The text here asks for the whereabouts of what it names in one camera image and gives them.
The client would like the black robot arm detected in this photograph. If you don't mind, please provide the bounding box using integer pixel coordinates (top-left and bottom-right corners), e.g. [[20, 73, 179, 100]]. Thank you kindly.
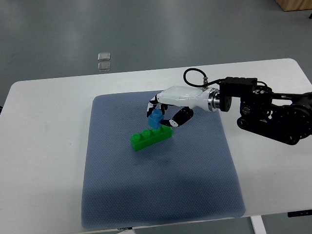
[[217, 77, 312, 145]]

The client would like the white table leg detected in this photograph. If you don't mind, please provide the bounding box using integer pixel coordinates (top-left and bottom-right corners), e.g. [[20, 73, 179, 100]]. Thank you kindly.
[[250, 215, 267, 234]]

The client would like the blue-grey foam mat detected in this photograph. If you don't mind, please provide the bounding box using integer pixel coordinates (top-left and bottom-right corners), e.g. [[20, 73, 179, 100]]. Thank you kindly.
[[81, 91, 245, 229]]

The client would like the upper metal floor plate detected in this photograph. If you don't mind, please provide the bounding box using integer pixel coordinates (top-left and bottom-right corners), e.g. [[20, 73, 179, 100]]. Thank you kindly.
[[97, 52, 111, 61]]

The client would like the metal floor plate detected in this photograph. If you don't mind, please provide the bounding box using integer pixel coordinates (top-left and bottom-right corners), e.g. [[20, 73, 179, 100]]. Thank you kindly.
[[97, 61, 111, 72], [97, 52, 111, 61]]

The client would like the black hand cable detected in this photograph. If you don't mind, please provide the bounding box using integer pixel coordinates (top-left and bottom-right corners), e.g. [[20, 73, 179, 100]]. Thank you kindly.
[[183, 68, 221, 91]]

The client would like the black table control panel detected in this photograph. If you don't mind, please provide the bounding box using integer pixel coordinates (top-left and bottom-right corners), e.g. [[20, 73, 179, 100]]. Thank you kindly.
[[287, 210, 312, 217]]

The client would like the lower metal floor plate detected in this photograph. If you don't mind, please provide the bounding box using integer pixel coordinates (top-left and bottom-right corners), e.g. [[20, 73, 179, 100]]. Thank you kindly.
[[97, 61, 111, 72]]

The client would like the blue toy block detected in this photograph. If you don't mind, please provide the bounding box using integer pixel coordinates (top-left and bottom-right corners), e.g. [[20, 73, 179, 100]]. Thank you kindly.
[[148, 109, 164, 130]]

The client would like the wooden box corner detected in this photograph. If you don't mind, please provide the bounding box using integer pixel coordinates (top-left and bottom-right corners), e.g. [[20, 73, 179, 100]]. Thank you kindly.
[[276, 0, 312, 12]]

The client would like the green four-stud toy block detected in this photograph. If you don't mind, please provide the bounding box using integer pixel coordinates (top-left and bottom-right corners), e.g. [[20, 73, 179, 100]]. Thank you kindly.
[[130, 125, 173, 152]]

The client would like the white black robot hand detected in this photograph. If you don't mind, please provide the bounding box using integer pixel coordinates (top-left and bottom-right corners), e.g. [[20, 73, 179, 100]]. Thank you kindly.
[[147, 86, 220, 127]]

